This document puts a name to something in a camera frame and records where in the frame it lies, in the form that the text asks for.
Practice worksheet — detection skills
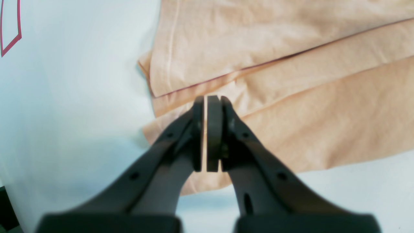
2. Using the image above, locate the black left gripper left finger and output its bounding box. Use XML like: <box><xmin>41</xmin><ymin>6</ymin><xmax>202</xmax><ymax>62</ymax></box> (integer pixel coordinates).
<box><xmin>36</xmin><ymin>97</ymin><xmax>204</xmax><ymax>233</ymax></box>

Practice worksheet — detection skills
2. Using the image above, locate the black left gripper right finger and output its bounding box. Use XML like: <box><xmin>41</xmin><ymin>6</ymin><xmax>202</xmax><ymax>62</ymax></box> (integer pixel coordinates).
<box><xmin>207</xmin><ymin>96</ymin><xmax>381</xmax><ymax>233</ymax></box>

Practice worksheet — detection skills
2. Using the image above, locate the peach pink T-shirt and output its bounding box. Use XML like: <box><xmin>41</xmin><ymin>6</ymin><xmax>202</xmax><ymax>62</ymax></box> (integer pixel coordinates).
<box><xmin>137</xmin><ymin>0</ymin><xmax>414</xmax><ymax>196</ymax></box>

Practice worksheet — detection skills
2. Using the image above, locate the red triangle sticker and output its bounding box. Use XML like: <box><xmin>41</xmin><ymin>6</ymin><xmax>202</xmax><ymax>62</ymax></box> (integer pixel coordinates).
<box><xmin>0</xmin><ymin>0</ymin><xmax>22</xmax><ymax>57</ymax></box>

